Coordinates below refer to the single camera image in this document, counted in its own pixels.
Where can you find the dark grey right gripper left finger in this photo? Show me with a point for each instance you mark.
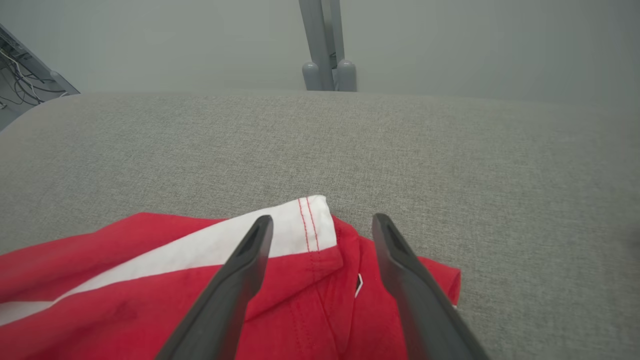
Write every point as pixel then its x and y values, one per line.
pixel 225 300

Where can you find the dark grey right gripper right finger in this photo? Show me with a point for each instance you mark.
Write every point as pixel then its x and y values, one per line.
pixel 420 310

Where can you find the red shorts with white stripe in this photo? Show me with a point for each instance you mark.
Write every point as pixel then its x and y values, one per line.
pixel 100 310

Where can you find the grey metal desk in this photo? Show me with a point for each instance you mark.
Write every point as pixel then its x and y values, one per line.
pixel 62 84

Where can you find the grey partition post with feet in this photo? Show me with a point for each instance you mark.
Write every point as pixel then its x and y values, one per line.
pixel 317 50

